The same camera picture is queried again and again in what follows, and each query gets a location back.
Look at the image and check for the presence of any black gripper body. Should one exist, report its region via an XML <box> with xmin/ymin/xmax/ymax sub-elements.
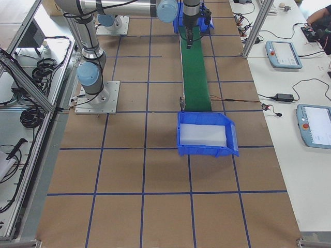
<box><xmin>184</xmin><ymin>14</ymin><xmax>199</xmax><ymax>31</ymax></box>

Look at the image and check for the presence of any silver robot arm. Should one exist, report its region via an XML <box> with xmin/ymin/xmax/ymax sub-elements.
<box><xmin>55</xmin><ymin>1</ymin><xmax>178</xmax><ymax>106</ymax></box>

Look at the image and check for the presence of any blue bin far side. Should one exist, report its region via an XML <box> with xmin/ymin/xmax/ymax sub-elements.
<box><xmin>173</xmin><ymin>1</ymin><xmax>214</xmax><ymax>34</ymax></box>

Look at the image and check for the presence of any green conveyor belt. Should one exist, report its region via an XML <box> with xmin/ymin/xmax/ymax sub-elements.
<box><xmin>179</xmin><ymin>26</ymin><xmax>212</xmax><ymax>112</ymax></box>

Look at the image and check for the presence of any teach pendant far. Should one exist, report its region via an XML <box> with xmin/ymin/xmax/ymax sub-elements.
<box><xmin>265</xmin><ymin>41</ymin><xmax>302</xmax><ymax>69</ymax></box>

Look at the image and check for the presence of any teach pendant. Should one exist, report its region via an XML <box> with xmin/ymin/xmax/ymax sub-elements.
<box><xmin>265</xmin><ymin>41</ymin><xmax>302</xmax><ymax>69</ymax></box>
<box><xmin>296</xmin><ymin>104</ymin><xmax>330</xmax><ymax>149</ymax></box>

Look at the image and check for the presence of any white foam pad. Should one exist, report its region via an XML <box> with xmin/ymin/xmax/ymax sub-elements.
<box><xmin>179</xmin><ymin>123</ymin><xmax>227</xmax><ymax>147</ymax></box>

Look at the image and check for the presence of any blue bin with foam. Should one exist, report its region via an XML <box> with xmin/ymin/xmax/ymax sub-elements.
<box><xmin>177</xmin><ymin>112</ymin><xmax>239</xmax><ymax>157</ymax></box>

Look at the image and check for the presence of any black power adapter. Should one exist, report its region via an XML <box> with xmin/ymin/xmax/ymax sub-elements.
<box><xmin>270</xmin><ymin>93</ymin><xmax>295</xmax><ymax>102</ymax></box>

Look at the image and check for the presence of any teach pendant near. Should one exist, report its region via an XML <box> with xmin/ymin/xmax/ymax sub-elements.
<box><xmin>296</xmin><ymin>104</ymin><xmax>330</xmax><ymax>149</ymax></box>

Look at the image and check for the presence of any red black wire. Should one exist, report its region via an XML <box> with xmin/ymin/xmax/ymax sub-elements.
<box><xmin>209</xmin><ymin>96</ymin><xmax>262</xmax><ymax>104</ymax></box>

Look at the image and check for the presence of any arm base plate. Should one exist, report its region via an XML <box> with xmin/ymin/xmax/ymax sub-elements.
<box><xmin>74</xmin><ymin>81</ymin><xmax>121</xmax><ymax>114</ymax></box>
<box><xmin>96</xmin><ymin>14</ymin><xmax>130</xmax><ymax>36</ymax></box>

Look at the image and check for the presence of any aluminium frame post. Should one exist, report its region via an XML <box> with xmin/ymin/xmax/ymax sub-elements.
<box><xmin>242</xmin><ymin>0</ymin><xmax>273</xmax><ymax>58</ymax></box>

